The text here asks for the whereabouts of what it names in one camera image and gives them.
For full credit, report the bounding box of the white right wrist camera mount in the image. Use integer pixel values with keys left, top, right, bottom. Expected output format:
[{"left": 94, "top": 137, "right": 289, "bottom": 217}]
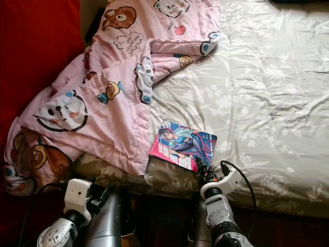
[{"left": 213, "top": 169, "right": 241, "bottom": 199}]

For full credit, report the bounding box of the beige floral bed sheet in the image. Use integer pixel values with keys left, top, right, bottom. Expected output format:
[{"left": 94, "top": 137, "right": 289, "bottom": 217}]
[{"left": 72, "top": 0, "right": 329, "bottom": 219}]

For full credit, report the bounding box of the pink anime cover book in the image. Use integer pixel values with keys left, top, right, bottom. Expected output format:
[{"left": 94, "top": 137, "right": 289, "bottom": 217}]
[{"left": 148, "top": 119, "right": 218, "bottom": 172}]

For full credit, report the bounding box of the pink cartoon print blanket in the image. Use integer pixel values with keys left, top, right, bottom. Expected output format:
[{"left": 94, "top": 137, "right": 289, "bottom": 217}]
[{"left": 3, "top": 0, "right": 222, "bottom": 196}]

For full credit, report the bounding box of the red pillow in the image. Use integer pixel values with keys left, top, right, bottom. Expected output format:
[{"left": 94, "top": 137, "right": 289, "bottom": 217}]
[{"left": 0, "top": 0, "right": 87, "bottom": 247}]

